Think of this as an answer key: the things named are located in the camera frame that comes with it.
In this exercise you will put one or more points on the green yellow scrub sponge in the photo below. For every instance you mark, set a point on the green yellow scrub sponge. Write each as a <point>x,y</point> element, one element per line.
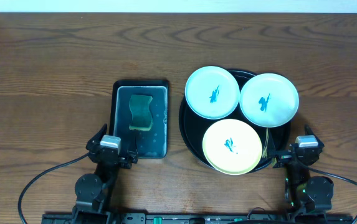
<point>139,106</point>

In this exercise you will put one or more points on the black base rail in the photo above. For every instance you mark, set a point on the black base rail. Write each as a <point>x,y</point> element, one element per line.
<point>141,218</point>

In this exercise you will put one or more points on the black rectangular water tray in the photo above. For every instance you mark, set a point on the black rectangular water tray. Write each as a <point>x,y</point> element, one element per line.
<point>151,144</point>

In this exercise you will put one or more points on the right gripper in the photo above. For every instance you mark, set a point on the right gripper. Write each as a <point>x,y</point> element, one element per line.
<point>286,154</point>

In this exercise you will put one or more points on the pale green plate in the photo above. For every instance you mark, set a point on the pale green plate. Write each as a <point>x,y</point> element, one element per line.
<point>212,92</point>
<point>269,100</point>

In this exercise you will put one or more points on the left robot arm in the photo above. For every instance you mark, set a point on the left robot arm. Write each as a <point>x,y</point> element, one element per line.
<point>94,191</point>

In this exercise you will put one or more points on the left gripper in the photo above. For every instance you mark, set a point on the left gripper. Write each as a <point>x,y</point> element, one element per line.
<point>110,157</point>

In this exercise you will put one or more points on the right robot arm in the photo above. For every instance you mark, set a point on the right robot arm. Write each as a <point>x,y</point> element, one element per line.
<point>309,197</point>

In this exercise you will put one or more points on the yellow plate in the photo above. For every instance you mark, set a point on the yellow plate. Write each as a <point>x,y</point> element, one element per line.
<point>232,147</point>

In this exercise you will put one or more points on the round black serving tray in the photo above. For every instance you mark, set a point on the round black serving tray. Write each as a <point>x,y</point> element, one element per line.
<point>193,128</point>

